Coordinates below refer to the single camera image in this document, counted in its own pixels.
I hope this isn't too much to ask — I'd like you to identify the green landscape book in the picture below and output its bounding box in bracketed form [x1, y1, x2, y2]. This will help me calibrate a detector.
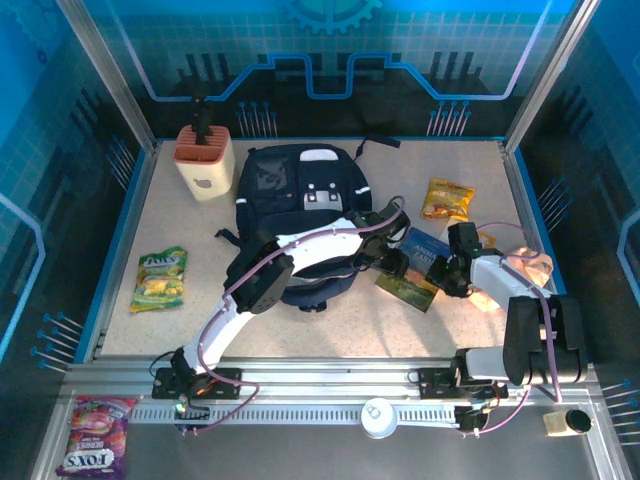
[374, 268, 438, 314]

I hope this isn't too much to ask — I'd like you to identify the blue Animal Farm book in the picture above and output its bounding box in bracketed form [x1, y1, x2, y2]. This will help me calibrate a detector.
[399, 227, 451, 274]

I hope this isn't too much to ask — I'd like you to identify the green Fox's candy bag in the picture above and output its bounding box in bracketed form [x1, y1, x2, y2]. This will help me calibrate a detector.
[129, 245, 189, 314]

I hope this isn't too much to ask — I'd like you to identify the black tool in holder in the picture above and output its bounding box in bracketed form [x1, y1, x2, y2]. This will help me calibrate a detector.
[191, 94, 212, 147]

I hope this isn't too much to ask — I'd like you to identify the black connector module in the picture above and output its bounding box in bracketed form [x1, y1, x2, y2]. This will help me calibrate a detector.
[453, 403, 490, 437]
[173, 397, 211, 435]

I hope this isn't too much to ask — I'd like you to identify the yellow snack bag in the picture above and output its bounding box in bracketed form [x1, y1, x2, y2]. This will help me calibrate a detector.
[421, 178, 476, 222]

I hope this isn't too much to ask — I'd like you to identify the white round puck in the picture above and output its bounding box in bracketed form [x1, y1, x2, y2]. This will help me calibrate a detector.
[360, 397, 400, 440]

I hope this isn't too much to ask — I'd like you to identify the peach cloth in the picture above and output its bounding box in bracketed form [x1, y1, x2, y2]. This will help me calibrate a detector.
[472, 244, 555, 311]

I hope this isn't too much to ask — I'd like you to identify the aluminium frame post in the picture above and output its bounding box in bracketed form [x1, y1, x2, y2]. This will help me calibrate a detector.
[54, 0, 160, 151]
[502, 0, 601, 154]

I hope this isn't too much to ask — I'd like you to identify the purple Fox's candy bag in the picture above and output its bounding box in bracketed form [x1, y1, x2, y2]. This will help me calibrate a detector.
[55, 394, 137, 479]

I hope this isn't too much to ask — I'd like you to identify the cream holder terracotta top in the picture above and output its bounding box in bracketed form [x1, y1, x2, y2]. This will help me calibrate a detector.
[173, 124, 236, 203]

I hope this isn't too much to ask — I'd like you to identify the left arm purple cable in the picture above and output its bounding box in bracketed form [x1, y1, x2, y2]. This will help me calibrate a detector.
[149, 194, 407, 436]

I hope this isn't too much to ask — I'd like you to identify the black round cap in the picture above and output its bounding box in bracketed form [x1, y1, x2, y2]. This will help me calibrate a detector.
[565, 409, 592, 434]

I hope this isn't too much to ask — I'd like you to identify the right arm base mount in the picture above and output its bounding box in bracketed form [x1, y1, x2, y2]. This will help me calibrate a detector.
[417, 364, 509, 401]

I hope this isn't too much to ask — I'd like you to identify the aluminium frame rail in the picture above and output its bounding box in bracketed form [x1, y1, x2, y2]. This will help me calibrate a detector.
[62, 357, 599, 406]

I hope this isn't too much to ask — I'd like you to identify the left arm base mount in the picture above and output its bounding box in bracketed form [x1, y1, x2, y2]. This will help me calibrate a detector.
[152, 367, 242, 401]

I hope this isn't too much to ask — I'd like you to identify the beige sponge block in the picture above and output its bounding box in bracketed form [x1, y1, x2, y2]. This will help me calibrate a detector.
[543, 412, 569, 437]

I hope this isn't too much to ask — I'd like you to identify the navy blue backpack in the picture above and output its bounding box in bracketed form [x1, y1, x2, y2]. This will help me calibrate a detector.
[214, 133, 401, 312]

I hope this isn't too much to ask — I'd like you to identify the slotted white cable duct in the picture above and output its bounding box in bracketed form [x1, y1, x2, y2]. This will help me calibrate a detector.
[127, 403, 461, 426]

